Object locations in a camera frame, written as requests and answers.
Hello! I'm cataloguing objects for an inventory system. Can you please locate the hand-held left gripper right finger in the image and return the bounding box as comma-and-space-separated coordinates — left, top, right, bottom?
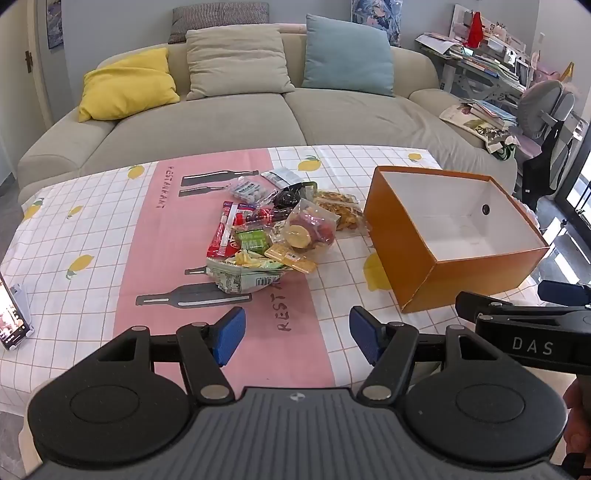
348, 305, 502, 401

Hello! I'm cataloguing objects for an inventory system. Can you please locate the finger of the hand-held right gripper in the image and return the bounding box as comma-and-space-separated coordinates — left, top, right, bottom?
455, 292, 591, 320
538, 280, 591, 306

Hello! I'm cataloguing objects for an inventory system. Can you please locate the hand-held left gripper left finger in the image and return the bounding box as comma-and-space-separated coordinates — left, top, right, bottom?
95, 305, 247, 401

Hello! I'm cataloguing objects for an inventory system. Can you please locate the orange cardboard box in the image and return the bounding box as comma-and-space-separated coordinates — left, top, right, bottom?
363, 166, 551, 313

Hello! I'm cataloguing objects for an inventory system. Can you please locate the white green chips bag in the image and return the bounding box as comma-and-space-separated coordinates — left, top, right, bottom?
205, 249, 289, 295

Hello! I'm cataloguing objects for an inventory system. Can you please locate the clear dried fruit bag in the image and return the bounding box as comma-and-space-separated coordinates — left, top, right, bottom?
281, 198, 338, 264

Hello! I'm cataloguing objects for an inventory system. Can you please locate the clear yellow chips bag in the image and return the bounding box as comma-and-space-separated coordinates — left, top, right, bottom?
314, 190, 368, 238

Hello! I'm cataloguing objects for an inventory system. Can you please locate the person's right hand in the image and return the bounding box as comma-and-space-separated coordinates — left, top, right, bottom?
563, 376, 591, 457

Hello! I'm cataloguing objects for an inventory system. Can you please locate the yellow biscuit packet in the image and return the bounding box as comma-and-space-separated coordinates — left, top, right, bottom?
264, 244, 318, 274

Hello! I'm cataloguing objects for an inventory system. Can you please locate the small green snack packet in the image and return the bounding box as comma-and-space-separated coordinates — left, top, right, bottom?
235, 228, 273, 254

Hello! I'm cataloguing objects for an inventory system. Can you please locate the long red snack packet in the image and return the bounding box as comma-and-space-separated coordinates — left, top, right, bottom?
206, 202, 254, 258

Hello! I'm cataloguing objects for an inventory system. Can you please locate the glass door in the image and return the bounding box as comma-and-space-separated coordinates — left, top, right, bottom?
554, 117, 591, 241

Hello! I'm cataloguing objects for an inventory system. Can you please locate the dark red snack packet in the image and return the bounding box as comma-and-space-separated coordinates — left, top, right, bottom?
245, 205, 291, 227

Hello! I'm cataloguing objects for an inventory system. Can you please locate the grey office chair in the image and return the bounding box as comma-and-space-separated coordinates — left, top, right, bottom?
522, 117, 571, 213

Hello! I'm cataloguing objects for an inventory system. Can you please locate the white round candy packet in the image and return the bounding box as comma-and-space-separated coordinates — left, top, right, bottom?
229, 179, 269, 202

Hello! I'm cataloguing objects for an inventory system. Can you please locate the dark green snack packet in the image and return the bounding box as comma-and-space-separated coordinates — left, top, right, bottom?
268, 182, 319, 208

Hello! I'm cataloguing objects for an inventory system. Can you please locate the silver snack packet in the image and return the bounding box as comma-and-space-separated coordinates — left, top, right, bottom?
261, 168, 303, 189

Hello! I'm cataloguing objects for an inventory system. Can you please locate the stack of books on sofa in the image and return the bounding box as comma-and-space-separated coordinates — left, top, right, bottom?
438, 99, 519, 141

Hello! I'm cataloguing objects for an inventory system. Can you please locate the grey desk chair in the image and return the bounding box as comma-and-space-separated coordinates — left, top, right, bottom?
515, 79, 578, 139

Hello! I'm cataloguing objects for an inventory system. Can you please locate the white phone stand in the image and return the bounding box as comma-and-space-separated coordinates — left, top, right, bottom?
10, 284, 34, 352

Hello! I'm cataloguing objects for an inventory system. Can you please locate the beige sofa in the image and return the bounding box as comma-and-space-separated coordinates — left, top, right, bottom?
17, 23, 519, 204

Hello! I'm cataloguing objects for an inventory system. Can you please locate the smartphone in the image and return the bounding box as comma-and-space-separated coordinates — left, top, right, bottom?
0, 273, 34, 350

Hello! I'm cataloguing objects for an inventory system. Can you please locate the white desk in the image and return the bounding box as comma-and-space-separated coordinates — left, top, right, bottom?
436, 48, 532, 104

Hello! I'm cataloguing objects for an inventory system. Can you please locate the cluttered desk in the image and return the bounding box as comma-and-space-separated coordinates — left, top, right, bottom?
414, 4, 532, 88

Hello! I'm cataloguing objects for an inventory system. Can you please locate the yellow pillow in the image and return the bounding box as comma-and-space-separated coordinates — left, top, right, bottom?
78, 47, 181, 123

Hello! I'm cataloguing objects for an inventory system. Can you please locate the beige pillow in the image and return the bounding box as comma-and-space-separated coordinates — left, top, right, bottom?
185, 28, 296, 101

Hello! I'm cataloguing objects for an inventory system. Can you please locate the red paper bag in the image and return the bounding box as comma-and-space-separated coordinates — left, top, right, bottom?
464, 11, 485, 48

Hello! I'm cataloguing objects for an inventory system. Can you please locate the light blue pillow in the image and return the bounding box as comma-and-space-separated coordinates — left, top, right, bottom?
301, 14, 395, 97

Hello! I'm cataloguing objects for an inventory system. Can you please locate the grey striped pillow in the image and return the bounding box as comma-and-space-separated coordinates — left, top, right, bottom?
167, 2, 270, 44

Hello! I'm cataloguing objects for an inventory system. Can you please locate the wooden door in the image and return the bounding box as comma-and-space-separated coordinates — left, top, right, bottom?
21, 0, 52, 132

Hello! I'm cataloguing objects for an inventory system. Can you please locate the cartoon figure wall poster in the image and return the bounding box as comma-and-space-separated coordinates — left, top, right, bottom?
351, 0, 403, 47

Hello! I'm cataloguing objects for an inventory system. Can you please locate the blue wall poster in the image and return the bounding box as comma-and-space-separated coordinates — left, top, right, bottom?
46, 0, 64, 49

